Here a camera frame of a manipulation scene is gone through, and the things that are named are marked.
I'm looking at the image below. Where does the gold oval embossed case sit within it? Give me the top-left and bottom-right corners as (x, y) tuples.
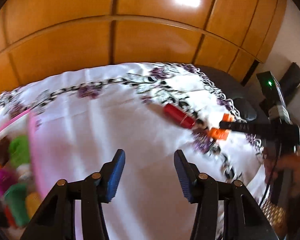
(25, 192), (42, 219)

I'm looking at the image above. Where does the orange holed cube block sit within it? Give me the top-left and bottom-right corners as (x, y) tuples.
(207, 114), (235, 140)

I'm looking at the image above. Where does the red plastic block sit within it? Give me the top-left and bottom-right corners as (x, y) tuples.
(4, 205), (18, 229)

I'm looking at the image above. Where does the teal plastic funnel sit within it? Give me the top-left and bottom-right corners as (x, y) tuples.
(4, 183), (30, 228)

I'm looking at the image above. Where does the magenta plastic funnel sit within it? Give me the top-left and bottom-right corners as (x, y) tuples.
(0, 168), (18, 197)

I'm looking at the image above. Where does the dark brown carved lid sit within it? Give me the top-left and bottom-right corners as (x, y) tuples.
(0, 136), (11, 167)

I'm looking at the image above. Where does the person's right hand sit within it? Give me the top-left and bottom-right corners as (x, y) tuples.
(270, 146), (300, 198)

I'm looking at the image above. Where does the pink white storage box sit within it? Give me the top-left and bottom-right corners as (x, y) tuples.
(0, 110), (45, 239)

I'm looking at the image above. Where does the white floral embroidered tablecloth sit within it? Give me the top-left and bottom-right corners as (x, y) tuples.
(0, 63), (267, 239)

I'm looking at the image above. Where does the red cylindrical tube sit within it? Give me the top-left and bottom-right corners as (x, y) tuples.
(163, 103), (196, 129)

